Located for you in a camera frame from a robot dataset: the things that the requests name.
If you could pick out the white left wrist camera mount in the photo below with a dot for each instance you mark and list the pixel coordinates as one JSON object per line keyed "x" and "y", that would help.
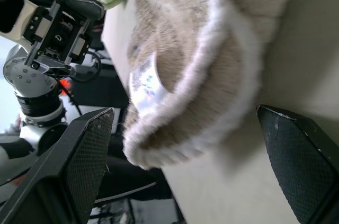
{"x": 25, "y": 16}

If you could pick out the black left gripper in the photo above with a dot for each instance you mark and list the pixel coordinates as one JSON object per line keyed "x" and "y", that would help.
{"x": 58, "y": 36}

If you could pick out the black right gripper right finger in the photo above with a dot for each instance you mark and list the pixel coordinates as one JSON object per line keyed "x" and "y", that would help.
{"x": 302, "y": 165}

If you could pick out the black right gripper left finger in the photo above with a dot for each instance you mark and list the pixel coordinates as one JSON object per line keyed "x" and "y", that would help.
{"x": 50, "y": 176}

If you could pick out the beige towel with white trim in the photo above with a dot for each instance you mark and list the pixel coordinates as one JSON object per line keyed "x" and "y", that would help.
{"x": 212, "y": 75}

